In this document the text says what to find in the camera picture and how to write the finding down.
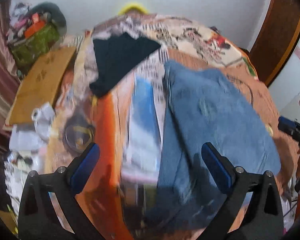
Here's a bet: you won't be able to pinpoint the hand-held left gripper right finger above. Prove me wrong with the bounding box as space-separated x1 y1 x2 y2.
200 142 284 240

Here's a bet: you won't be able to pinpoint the black garment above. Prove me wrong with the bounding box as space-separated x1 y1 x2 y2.
89 32 162 98

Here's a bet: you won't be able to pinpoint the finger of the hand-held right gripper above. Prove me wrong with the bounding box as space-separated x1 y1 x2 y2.
278 116 300 151

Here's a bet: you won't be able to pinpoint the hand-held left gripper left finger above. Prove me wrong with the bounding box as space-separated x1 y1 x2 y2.
18 142 106 240

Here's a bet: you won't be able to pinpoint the yellow curved headboard pad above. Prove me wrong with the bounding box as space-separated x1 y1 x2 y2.
118 2 149 16

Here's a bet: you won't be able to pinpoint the grey curved pillow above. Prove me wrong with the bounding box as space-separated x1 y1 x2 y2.
31 2 67 28

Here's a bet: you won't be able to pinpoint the pile of clothes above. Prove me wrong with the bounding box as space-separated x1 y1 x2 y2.
7 2 33 43

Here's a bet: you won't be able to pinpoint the white heart-print wardrobe door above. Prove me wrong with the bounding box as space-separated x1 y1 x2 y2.
267 19 300 114

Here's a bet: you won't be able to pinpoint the striped red curtain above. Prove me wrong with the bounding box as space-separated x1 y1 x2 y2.
0 4 22 152

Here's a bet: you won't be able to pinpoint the white device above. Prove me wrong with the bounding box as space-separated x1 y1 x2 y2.
280 88 300 124

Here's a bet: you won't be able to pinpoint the bamboo lap desk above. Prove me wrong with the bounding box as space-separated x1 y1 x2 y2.
3 46 84 131

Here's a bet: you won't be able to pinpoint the blue jeans pants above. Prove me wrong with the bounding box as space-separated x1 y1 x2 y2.
142 60 282 233

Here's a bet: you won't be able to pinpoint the brown wooden door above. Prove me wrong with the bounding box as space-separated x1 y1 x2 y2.
248 0 300 87

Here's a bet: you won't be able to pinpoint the white crumpled paper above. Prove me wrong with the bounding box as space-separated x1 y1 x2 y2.
9 102 56 151

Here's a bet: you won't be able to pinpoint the orange box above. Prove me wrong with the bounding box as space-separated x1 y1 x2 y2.
23 20 47 38

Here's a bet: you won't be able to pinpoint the printed blanket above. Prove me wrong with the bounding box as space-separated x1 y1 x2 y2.
44 13 300 240

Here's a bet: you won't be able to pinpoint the green fabric storage basket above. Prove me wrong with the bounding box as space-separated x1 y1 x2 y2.
10 22 61 68

